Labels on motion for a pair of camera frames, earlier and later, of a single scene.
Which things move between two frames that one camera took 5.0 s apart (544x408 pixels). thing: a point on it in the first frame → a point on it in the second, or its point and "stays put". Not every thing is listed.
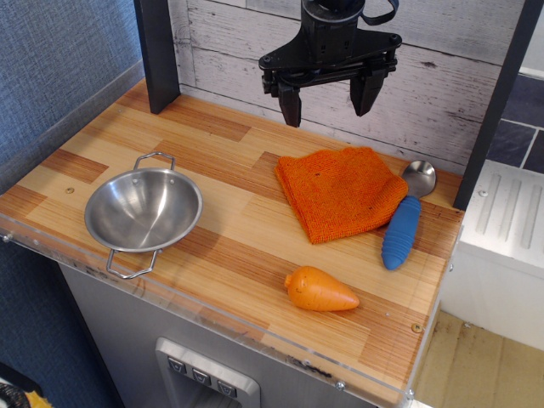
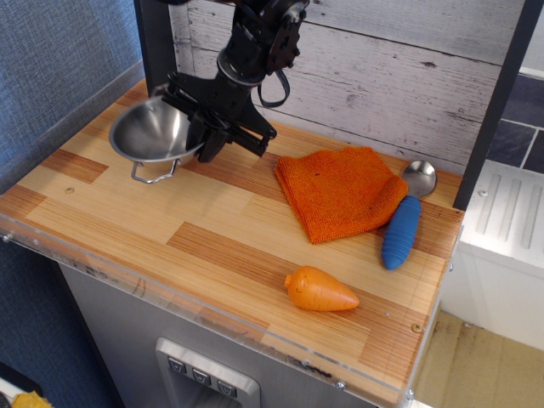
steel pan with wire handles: x=143 y=210 → x=154 y=135
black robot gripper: x=327 y=46 → x=224 y=97
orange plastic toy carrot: x=310 y=288 stays put
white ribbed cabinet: x=495 y=279 stays put
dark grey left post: x=156 y=45 stays put
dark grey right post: x=525 y=30 stays put
